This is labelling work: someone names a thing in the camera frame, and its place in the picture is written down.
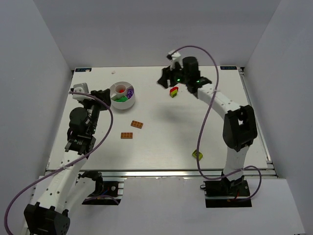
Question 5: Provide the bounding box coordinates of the upper orange flat lego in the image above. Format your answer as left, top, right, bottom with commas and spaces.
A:
131, 120, 143, 129

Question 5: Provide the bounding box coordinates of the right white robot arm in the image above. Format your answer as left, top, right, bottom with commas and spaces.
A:
158, 53, 257, 185

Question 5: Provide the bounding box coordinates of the green square lego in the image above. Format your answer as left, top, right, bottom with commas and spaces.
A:
114, 96, 128, 102

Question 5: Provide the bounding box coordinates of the lime lego with print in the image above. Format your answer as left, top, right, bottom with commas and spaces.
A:
191, 149, 203, 161

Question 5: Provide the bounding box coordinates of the lower orange flat lego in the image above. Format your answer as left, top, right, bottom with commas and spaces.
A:
120, 132, 133, 139

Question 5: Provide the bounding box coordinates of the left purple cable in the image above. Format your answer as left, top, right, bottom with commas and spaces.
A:
4, 91, 114, 235

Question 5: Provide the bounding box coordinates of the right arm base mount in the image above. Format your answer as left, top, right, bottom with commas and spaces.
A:
200, 180, 252, 208

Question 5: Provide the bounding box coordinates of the orange flat lego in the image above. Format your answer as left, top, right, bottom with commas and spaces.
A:
120, 132, 133, 139
131, 120, 143, 129

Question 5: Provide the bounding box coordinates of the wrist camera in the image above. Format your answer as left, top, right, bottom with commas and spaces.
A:
70, 83, 90, 101
166, 50, 181, 70

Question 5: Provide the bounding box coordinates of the blue table label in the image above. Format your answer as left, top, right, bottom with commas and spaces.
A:
75, 68, 92, 72
220, 66, 237, 70

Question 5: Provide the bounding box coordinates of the red and lime lego stack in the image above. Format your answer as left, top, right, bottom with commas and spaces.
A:
170, 87, 179, 98

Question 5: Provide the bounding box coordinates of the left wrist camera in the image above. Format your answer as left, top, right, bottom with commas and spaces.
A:
70, 83, 90, 101

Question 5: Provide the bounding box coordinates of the left blue table label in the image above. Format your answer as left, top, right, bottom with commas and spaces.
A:
75, 68, 92, 72

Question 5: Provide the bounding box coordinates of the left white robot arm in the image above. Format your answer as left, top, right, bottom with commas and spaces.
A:
24, 87, 111, 235

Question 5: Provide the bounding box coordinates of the aluminium table frame rail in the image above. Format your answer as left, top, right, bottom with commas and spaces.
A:
44, 168, 277, 178

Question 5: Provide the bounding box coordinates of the purple butterfly lego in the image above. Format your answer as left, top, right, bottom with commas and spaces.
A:
127, 89, 134, 99

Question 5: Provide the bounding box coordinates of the white round divided container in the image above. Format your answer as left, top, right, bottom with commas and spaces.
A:
110, 81, 135, 110

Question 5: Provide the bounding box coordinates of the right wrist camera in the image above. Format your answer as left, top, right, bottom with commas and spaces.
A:
166, 50, 181, 70

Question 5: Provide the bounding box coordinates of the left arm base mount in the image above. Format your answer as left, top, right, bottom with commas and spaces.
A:
76, 171, 124, 205

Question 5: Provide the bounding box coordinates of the right blue table label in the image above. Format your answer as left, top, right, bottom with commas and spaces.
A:
220, 66, 237, 70

